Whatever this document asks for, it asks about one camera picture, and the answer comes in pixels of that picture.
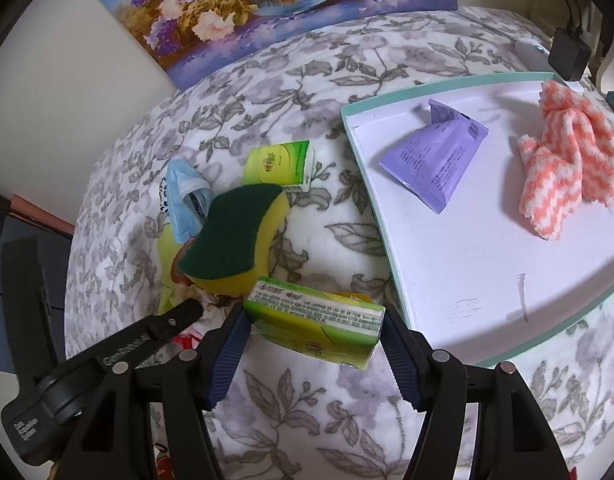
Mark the yellow-green cloth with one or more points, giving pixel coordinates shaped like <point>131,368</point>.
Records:
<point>167,250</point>

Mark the green and yellow sponge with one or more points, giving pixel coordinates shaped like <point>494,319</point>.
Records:
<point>227,240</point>

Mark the floral painting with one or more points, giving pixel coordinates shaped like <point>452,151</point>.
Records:
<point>287,35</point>

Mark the black power adapter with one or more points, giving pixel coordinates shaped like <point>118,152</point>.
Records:
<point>567,55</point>

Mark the small green tissue pack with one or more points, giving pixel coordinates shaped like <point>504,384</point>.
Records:
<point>277,162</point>

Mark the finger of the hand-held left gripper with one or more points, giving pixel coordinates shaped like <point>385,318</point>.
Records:
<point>177,317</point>

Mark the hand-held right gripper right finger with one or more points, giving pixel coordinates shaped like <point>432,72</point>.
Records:
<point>402,355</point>

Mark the light blue sock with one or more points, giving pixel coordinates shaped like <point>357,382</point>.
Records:
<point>179,195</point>

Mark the green yellow tissue pack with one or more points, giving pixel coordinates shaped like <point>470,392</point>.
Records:
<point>312,320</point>

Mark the white black dotted cloth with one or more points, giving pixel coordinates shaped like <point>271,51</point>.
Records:
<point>163,200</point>

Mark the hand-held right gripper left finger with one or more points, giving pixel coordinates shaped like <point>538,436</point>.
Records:
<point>227,355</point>

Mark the orange white striped cloth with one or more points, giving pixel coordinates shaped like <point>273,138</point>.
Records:
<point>562,160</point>

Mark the white device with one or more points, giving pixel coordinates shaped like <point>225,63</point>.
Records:
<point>529,52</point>

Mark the reddish brown board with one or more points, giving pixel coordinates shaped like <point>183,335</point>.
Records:
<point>42,212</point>

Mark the dark furniture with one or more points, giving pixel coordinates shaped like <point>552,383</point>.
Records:
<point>27,300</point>

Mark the purple packet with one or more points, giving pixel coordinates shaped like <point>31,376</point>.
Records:
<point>432,160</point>

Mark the white tray with teal rim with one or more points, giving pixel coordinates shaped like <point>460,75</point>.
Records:
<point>462,260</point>

